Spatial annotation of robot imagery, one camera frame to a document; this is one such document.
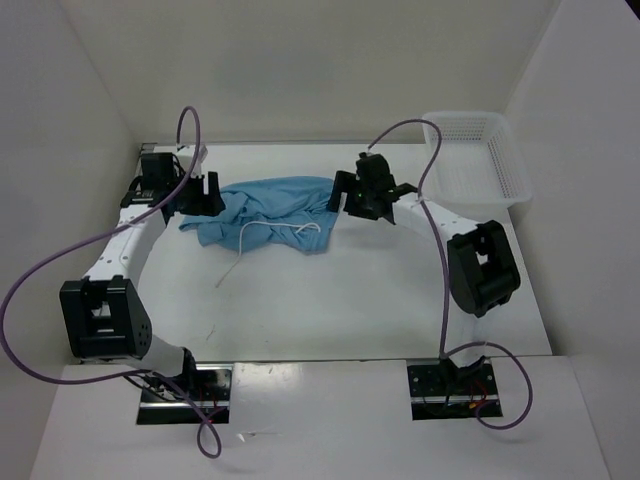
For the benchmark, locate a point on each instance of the white plastic basket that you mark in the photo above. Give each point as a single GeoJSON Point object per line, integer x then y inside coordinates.
{"type": "Point", "coordinates": [478, 163]}

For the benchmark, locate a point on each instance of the light blue shorts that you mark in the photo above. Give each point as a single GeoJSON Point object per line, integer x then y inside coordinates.
{"type": "Point", "coordinates": [290, 211]}

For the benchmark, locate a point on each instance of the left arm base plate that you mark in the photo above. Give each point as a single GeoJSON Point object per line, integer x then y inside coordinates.
{"type": "Point", "coordinates": [160, 404]}

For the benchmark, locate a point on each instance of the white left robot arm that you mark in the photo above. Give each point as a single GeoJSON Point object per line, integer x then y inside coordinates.
{"type": "Point", "coordinates": [104, 315]}

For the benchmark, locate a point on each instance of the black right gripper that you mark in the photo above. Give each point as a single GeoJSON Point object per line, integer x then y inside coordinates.
{"type": "Point", "coordinates": [343, 183]}

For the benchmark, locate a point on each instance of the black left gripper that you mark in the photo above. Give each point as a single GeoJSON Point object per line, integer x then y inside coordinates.
{"type": "Point", "coordinates": [210, 204]}

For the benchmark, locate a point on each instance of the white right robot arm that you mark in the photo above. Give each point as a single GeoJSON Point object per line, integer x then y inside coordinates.
{"type": "Point", "coordinates": [479, 268]}

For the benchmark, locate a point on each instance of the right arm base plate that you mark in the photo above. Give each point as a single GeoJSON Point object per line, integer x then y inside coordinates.
{"type": "Point", "coordinates": [440, 392]}

